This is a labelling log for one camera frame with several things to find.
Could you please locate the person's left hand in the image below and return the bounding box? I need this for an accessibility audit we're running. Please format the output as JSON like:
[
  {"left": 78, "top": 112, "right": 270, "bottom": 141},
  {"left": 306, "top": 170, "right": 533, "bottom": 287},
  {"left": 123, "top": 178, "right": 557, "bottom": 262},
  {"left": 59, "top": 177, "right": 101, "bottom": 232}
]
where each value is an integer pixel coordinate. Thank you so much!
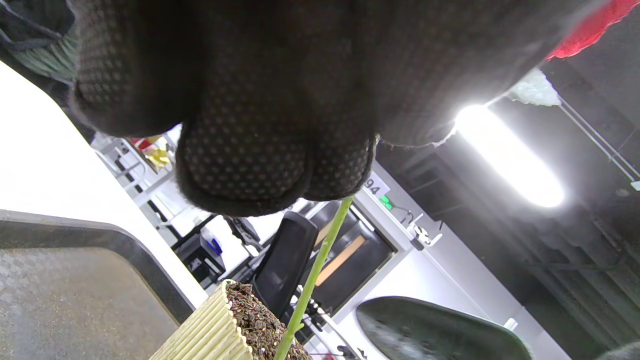
[{"left": 67, "top": 0, "right": 606, "bottom": 217}]

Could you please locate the person's right hand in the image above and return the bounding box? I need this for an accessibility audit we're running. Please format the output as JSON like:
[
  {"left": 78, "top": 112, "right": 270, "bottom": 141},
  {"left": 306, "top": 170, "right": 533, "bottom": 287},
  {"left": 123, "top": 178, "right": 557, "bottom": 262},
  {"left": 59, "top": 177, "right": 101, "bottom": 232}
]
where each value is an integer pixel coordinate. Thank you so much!
[{"left": 597, "top": 341, "right": 640, "bottom": 360}]

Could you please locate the red artificial rose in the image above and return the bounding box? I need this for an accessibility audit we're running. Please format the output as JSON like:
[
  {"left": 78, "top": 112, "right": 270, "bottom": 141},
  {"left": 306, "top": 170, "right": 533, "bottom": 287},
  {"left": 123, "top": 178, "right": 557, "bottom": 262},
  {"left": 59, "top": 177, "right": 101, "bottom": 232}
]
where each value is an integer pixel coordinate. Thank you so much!
[{"left": 272, "top": 0, "right": 640, "bottom": 360}]

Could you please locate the green garden trowel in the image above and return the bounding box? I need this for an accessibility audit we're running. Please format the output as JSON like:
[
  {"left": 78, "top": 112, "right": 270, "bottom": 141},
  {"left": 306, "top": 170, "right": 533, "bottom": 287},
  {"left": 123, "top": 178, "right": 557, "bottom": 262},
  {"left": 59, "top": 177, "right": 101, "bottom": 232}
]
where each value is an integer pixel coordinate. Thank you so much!
[{"left": 356, "top": 296, "right": 533, "bottom": 360}]

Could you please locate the black office chair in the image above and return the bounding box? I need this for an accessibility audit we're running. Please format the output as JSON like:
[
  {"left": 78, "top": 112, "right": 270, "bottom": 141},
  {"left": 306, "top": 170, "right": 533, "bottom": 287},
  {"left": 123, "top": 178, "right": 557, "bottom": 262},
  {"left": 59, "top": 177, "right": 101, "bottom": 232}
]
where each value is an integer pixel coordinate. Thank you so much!
[{"left": 250, "top": 211, "right": 321, "bottom": 318}]

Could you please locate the white rolling cart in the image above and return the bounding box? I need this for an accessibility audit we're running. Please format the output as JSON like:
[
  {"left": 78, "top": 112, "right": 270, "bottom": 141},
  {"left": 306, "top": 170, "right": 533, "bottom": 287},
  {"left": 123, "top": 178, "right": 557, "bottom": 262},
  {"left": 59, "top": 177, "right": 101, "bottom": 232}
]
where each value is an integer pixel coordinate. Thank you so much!
[{"left": 92, "top": 125, "right": 211, "bottom": 236}]

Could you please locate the green plant stem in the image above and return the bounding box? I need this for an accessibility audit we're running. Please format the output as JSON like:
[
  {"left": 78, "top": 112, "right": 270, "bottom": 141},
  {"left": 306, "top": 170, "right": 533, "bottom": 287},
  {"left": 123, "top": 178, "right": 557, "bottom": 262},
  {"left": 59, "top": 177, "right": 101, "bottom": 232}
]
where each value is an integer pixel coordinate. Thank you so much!
[{"left": 300, "top": 200, "right": 398, "bottom": 316}]

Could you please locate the long ceiling light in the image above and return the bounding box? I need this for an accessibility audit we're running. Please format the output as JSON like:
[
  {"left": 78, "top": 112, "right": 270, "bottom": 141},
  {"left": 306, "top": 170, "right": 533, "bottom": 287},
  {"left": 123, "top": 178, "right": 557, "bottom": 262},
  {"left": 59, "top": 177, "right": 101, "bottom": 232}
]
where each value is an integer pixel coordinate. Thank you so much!
[{"left": 455, "top": 104, "right": 566, "bottom": 208}]

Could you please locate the gold ribbed flower pot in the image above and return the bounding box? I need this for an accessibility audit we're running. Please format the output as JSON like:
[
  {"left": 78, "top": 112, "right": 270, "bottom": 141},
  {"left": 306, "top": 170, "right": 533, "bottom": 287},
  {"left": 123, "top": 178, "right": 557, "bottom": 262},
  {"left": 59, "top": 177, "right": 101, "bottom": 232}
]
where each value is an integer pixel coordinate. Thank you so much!
[{"left": 149, "top": 280, "right": 253, "bottom": 360}]

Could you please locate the brown plastic tray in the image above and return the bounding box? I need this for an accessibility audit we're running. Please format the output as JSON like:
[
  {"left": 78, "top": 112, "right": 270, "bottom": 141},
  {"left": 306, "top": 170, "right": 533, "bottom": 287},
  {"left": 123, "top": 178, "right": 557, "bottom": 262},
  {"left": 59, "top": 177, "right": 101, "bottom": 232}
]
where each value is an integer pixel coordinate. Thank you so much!
[{"left": 0, "top": 209, "right": 196, "bottom": 360}]

